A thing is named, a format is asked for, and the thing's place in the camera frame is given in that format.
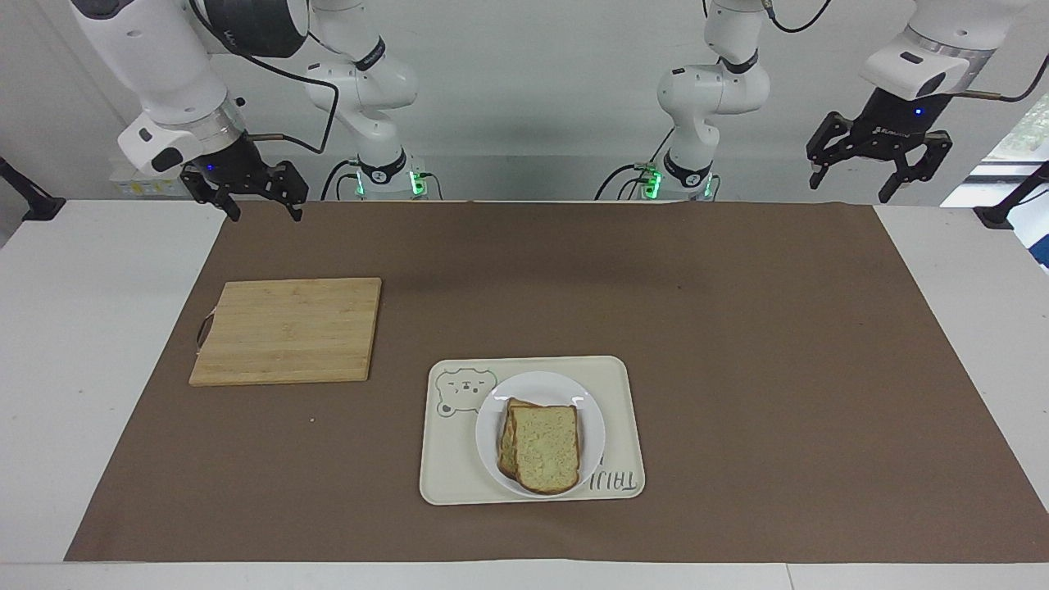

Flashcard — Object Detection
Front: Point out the white round plate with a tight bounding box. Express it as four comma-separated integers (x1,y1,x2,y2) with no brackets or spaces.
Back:
475,370,608,500

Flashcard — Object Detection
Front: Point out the bamboo cutting board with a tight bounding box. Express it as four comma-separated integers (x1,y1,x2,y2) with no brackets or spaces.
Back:
188,277,384,388

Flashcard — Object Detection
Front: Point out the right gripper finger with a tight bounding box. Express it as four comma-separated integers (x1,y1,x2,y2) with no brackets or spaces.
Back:
264,161,310,223
180,166,243,223

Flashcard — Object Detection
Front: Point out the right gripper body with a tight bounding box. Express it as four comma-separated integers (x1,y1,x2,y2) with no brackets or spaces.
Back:
188,134,282,197

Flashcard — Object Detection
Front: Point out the cream tray with bear print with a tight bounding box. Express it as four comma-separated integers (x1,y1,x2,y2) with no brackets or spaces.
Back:
418,354,647,507

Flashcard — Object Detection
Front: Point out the toasted bread slice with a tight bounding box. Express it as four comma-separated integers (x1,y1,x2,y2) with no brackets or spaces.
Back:
496,397,543,482
509,404,582,497

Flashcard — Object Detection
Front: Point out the black stand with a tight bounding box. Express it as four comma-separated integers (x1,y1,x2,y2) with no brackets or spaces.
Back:
973,160,1049,231
0,156,67,223

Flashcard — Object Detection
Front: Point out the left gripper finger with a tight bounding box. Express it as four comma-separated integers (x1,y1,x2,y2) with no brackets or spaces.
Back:
806,112,861,192
878,131,955,205

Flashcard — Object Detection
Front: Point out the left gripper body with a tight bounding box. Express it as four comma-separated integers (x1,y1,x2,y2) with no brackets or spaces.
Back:
851,85,955,158

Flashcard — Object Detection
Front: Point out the black cable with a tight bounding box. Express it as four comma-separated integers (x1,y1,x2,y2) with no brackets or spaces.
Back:
761,0,834,35
594,162,657,202
189,0,342,157
319,159,362,202
952,54,1049,104

